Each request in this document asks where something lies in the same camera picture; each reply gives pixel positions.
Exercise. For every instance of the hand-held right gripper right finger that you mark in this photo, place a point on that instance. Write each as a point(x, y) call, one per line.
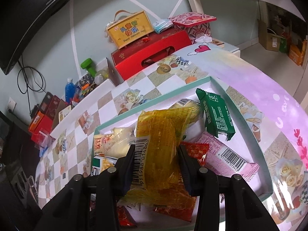
point(189, 185)

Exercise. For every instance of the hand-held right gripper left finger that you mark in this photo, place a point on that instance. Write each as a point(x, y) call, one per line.
point(127, 173)

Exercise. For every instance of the green and white snack packet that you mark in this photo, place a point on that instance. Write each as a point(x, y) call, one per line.
point(102, 166)

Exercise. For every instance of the large red patterned snack packet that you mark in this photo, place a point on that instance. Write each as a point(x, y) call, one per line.
point(195, 152)

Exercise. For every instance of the round white bun packet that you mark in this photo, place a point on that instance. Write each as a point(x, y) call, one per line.
point(124, 138)

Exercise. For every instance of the cream swiss roll packet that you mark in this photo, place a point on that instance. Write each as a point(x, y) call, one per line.
point(103, 145)

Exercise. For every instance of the yellow cake packet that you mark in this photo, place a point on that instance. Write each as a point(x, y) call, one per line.
point(158, 144)

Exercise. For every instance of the red triangular snack packet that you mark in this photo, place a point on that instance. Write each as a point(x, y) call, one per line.
point(126, 216)

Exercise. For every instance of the pink snack packet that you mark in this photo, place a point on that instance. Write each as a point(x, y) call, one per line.
point(216, 149)

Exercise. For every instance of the green biscuit packet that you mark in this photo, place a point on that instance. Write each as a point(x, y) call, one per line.
point(216, 113)

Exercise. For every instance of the teal rimmed white tray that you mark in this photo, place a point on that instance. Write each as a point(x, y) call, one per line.
point(250, 134)

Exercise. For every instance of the clear cracker packet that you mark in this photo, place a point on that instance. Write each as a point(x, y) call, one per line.
point(186, 104)

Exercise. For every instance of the cream card box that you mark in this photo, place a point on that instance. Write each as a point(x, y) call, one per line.
point(65, 114)

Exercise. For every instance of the light blue pack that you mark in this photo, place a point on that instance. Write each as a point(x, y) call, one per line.
point(43, 151)

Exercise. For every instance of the clear plastic box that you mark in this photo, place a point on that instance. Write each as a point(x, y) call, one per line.
point(44, 139)

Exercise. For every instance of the plain red box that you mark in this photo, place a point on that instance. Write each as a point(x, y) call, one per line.
point(44, 130)

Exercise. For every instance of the colourful toy bundle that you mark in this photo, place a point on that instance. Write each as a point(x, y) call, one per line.
point(86, 84)

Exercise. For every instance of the clear jar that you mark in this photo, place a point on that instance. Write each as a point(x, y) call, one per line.
point(101, 77)

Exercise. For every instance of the open cardboard box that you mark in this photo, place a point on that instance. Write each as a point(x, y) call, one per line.
point(114, 73)

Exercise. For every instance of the blue bottle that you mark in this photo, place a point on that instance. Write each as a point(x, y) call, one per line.
point(69, 90)

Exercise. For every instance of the orange box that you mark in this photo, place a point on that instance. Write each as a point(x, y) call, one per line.
point(37, 122)

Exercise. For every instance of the dark brown box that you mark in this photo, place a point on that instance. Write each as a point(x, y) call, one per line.
point(49, 104)

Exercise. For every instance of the black power adapter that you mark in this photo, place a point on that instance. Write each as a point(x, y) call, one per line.
point(35, 110)

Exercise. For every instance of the green dumbbell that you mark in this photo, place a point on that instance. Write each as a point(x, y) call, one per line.
point(87, 66)

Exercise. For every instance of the red gift box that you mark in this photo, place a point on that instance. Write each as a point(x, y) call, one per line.
point(149, 50)

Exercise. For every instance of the checked printed tablecloth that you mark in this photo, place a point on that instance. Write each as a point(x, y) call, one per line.
point(252, 77)

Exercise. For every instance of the blue and white tissue pack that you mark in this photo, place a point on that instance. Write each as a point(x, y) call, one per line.
point(162, 26)

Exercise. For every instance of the red patterned tin box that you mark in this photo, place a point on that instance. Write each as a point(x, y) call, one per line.
point(192, 20)

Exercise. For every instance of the brown cardboard carton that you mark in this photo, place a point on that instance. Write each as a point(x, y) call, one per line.
point(272, 37)

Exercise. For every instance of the orange carton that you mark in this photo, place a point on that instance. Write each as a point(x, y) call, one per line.
point(298, 53)

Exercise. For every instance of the black television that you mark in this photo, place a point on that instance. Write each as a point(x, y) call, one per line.
point(36, 16)

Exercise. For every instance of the white wall socket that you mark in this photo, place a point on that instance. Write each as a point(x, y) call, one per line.
point(12, 104)

